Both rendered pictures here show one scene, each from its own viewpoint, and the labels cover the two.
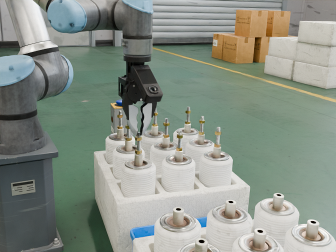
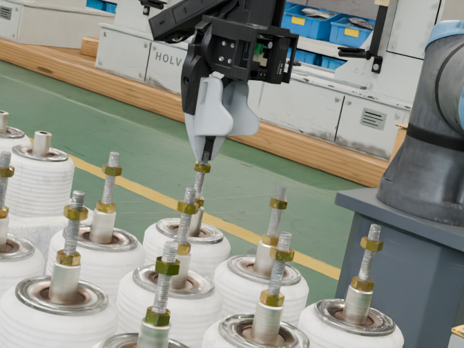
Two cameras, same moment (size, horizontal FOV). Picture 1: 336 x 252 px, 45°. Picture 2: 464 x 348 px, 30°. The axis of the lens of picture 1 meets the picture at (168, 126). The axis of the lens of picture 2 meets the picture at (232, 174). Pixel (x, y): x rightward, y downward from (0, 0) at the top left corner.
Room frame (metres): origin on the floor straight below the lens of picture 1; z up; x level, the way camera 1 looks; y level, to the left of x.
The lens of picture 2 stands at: (1.86, -0.29, 0.52)
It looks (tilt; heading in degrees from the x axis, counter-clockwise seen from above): 12 degrees down; 154
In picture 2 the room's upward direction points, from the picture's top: 11 degrees clockwise
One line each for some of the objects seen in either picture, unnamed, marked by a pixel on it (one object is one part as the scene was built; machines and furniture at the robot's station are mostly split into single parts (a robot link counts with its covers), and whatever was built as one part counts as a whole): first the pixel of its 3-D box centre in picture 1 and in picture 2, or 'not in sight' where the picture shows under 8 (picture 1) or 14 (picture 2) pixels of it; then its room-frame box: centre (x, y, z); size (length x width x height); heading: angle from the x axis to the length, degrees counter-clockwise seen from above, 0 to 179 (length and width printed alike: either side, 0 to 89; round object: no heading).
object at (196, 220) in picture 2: (138, 159); (191, 220); (1.03, 0.08, 0.26); 0.02 x 0.02 x 0.03
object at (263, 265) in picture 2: (128, 145); (266, 259); (1.14, 0.12, 0.26); 0.02 x 0.02 x 0.03
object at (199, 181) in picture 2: (138, 145); (198, 185); (1.03, 0.08, 0.31); 0.01 x 0.01 x 0.08
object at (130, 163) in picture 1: (138, 164); (189, 232); (1.03, 0.08, 0.25); 0.08 x 0.08 x 0.01
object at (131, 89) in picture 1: (136, 78); (246, 22); (1.05, 0.09, 0.49); 0.09 x 0.08 x 0.12; 25
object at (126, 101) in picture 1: (131, 103); not in sight; (1.02, 0.10, 0.43); 0.05 x 0.02 x 0.09; 115
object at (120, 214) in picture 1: (164, 193); not in sight; (1.18, 0.01, 0.09); 0.39 x 0.39 x 0.18; 19
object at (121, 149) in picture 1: (128, 149); (264, 271); (1.14, 0.12, 0.25); 0.08 x 0.08 x 0.01
